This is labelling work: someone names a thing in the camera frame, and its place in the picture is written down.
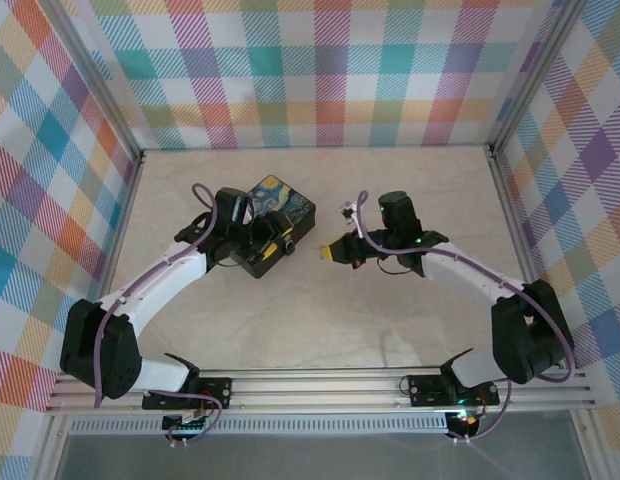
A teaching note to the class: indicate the aluminium side rail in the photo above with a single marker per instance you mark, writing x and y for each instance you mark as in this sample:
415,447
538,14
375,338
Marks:
125,200
516,225

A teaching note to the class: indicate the aluminium frame post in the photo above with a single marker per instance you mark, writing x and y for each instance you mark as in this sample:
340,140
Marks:
535,75
97,82

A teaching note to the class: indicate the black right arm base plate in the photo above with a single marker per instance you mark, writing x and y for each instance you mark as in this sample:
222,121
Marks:
425,392

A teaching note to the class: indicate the black box starry night lid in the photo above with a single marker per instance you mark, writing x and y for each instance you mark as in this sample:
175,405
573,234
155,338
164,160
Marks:
295,210

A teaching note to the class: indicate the small black padlock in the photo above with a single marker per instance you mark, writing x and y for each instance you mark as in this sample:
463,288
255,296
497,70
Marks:
289,246

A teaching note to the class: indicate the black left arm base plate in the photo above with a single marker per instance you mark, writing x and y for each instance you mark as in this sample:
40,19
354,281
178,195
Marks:
215,390

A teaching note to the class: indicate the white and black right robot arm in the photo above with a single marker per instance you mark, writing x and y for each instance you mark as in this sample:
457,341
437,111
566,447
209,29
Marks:
470,280

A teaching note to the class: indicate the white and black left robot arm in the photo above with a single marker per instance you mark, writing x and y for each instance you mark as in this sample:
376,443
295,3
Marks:
160,280

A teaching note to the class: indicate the aluminium mounting rail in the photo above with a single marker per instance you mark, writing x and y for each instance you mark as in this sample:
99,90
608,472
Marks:
315,390

